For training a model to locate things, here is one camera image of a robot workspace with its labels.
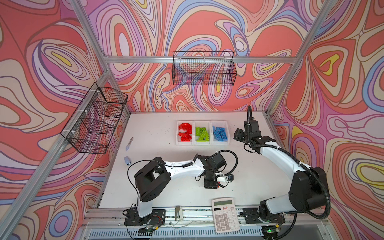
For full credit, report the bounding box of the blue lego brick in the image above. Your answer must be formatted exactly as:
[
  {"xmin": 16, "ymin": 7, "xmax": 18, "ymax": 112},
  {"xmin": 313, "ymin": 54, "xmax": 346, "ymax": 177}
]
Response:
[
  {"xmin": 213, "ymin": 126, "xmax": 226, "ymax": 133},
  {"xmin": 214, "ymin": 133, "xmax": 228, "ymax": 142}
]

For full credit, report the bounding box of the green lego brick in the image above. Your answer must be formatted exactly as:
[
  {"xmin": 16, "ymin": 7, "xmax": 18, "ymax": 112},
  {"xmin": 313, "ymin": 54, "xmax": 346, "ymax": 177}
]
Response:
[
  {"xmin": 195, "ymin": 127, "xmax": 207, "ymax": 136},
  {"xmin": 196, "ymin": 132, "xmax": 210, "ymax": 142}
]

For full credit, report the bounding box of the red lego brick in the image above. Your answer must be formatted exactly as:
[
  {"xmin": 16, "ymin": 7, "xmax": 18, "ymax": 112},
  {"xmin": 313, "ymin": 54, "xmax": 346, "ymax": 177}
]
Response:
[{"xmin": 179, "ymin": 133, "xmax": 192, "ymax": 142}]

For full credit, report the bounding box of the red arch piece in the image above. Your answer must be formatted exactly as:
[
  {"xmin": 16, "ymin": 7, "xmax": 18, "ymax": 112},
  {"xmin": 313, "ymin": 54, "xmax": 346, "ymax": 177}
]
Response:
[{"xmin": 179, "ymin": 123, "xmax": 193, "ymax": 134}]

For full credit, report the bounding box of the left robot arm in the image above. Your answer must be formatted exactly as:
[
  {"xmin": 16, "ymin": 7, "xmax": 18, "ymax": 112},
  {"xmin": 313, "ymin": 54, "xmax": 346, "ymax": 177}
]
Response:
[{"xmin": 123, "ymin": 150, "xmax": 239, "ymax": 225}]

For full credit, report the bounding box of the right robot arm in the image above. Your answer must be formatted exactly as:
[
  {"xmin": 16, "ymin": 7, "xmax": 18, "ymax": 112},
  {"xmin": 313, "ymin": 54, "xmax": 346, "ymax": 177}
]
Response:
[{"xmin": 234, "ymin": 106, "xmax": 331, "ymax": 222}]

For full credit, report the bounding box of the left white bin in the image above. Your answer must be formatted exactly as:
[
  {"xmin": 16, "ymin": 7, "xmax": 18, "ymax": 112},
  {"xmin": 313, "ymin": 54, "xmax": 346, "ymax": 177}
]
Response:
[{"xmin": 176, "ymin": 120, "xmax": 194, "ymax": 146}]

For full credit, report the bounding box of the white calculator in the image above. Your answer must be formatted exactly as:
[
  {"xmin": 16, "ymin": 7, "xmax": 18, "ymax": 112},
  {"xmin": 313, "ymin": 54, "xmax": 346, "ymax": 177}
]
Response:
[{"xmin": 212, "ymin": 198, "xmax": 240, "ymax": 234}]

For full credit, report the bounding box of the grey pen tool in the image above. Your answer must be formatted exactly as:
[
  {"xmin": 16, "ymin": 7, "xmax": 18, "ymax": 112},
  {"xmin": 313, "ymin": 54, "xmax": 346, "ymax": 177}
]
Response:
[{"xmin": 126, "ymin": 137, "xmax": 134, "ymax": 151}]

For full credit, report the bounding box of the small blue grey object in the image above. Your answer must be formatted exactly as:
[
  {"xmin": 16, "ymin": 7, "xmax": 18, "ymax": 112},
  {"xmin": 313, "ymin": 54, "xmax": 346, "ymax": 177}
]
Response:
[{"xmin": 124, "ymin": 156, "xmax": 132, "ymax": 166}]

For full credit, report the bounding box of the back wire basket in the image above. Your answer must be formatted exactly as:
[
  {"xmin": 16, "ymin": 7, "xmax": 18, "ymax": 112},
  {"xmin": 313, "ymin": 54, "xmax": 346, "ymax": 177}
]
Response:
[{"xmin": 172, "ymin": 51, "xmax": 237, "ymax": 86}]

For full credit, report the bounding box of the wire basket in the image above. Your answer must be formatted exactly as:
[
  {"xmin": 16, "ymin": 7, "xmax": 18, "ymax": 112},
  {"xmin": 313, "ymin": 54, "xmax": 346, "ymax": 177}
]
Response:
[
  {"xmin": 172, "ymin": 51, "xmax": 237, "ymax": 86},
  {"xmin": 61, "ymin": 83, "xmax": 128, "ymax": 155}
]

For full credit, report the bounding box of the left wire basket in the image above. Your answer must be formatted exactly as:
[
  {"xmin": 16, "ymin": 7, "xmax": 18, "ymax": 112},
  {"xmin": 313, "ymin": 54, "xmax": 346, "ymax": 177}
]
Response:
[{"xmin": 61, "ymin": 83, "xmax": 128, "ymax": 155}]

